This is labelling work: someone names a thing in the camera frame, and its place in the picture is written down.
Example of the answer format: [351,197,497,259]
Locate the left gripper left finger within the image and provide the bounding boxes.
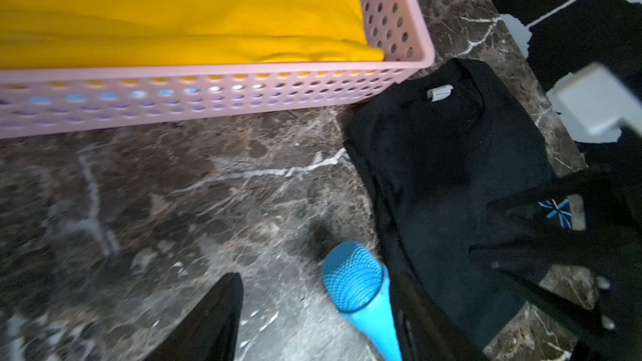
[145,272,244,361]

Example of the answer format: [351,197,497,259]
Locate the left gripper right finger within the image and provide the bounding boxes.
[390,272,486,361]

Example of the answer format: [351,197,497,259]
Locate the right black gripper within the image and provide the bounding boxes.
[469,127,641,360]

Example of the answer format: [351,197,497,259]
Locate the pink plastic basket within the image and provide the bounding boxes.
[1,0,436,139]

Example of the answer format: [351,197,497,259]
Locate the yellow t-shirt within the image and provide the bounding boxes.
[1,0,384,70]

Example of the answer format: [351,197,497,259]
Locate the black folded t-shirt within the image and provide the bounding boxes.
[344,58,554,349]

